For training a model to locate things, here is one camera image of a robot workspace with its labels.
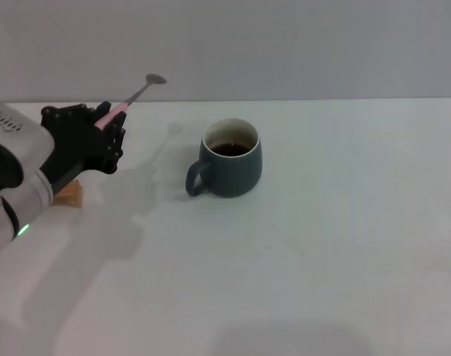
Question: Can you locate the dark grey ceramic mug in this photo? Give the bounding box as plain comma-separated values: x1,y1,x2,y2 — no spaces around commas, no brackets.
185,117,264,199

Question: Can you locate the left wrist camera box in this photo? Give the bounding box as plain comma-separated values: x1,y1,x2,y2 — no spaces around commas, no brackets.
0,94,56,194

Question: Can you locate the dark coffee liquid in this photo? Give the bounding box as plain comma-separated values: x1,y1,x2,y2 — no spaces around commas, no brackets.
209,142,254,157

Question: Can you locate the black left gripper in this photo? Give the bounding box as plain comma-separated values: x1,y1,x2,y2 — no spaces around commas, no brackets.
37,100,128,194

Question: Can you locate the pink handled metal spoon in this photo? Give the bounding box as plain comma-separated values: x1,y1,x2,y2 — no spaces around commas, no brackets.
94,73,168,129

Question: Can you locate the light wooden spoon rest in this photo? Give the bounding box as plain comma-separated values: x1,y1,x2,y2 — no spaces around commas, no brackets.
53,179,84,208

